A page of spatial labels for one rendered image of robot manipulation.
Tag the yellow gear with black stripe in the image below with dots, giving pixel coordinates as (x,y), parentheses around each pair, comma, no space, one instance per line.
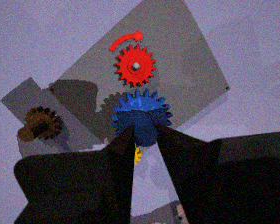
(137,155)

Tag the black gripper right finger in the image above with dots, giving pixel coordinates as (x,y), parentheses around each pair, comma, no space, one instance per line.
(197,167)

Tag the brown gear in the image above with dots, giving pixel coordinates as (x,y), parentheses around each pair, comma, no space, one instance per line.
(40,123)

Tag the red curved arrow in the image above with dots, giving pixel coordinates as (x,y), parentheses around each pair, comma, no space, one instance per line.
(137,36)

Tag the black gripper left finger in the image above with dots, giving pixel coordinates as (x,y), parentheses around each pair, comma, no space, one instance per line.
(109,170)

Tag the red gear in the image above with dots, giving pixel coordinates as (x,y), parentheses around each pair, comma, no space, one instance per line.
(129,58)

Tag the blue gear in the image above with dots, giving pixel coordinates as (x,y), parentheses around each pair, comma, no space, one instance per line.
(142,112)

